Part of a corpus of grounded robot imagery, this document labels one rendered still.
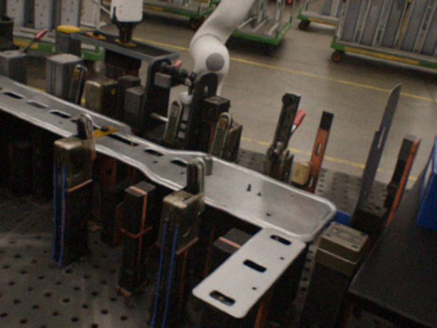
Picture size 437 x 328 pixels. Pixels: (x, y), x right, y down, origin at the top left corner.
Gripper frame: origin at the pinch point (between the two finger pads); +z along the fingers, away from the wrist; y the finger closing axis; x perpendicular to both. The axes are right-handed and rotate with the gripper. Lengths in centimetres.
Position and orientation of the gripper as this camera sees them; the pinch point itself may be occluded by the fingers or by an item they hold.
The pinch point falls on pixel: (125, 36)
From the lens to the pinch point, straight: 181.5
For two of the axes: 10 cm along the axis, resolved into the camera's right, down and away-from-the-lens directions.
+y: -7.1, 1.9, -6.7
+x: 6.9, 3.9, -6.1
